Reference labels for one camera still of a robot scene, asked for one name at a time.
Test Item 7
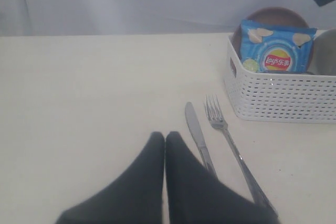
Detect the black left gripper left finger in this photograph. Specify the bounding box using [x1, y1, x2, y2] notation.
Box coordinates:
[57, 132, 165, 223]

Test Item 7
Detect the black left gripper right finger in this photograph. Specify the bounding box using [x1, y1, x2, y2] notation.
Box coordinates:
[165, 132, 277, 223]

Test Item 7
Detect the silver fork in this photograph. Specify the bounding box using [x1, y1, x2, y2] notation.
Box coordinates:
[205, 95, 278, 218]

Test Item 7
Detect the silver table knife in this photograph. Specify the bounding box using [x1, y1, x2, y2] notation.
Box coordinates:
[184, 102, 218, 178]

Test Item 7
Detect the white perforated plastic basket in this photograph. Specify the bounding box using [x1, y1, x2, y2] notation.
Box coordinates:
[224, 34, 335, 124]

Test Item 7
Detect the blue chips bag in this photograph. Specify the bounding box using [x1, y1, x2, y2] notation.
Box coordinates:
[240, 20, 317, 72]

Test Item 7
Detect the white ceramic bowl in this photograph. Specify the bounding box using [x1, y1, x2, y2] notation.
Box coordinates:
[309, 28, 335, 76]

